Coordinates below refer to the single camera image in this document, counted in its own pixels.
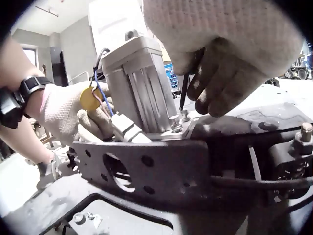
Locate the person's right hand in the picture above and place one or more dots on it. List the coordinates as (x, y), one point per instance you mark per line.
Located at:
(220, 31)

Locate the person's left hand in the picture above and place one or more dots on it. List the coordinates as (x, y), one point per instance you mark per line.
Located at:
(61, 110)

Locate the person's right fingers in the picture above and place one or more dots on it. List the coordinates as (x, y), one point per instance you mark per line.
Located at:
(215, 80)

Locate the person's left fingers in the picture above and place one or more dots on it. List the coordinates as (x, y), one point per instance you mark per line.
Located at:
(95, 122)

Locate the person's right thumb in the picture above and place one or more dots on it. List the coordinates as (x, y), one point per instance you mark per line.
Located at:
(183, 58)

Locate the black hex key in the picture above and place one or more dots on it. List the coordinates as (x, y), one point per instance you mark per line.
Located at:
(184, 90)

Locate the grey ribbed motor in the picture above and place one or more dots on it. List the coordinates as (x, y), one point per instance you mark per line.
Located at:
(139, 80)

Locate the blue crate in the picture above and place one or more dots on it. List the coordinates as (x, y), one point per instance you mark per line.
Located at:
(172, 78)

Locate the yellow disc capacitor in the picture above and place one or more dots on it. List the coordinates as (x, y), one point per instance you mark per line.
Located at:
(89, 99)

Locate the silver bolt with washer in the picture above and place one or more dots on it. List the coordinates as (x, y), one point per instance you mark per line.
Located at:
(174, 122)
(185, 116)

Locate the dark cabinet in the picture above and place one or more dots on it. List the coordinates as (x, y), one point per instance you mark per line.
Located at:
(58, 62)

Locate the black wrist band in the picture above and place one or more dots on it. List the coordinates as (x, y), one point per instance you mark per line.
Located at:
(23, 98)

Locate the white appliance housing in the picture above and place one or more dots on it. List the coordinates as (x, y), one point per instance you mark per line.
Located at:
(115, 22)

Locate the dark perforated metal plate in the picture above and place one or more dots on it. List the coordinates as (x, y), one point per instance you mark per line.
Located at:
(156, 171)

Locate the window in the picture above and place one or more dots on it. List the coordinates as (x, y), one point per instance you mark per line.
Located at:
(29, 56)

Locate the small silver fitting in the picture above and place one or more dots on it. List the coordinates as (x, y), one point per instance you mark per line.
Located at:
(86, 218)

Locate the large bolt with nut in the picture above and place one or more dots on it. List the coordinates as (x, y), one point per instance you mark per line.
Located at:
(304, 137)

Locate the black machine frame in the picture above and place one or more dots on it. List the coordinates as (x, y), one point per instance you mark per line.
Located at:
(244, 137)

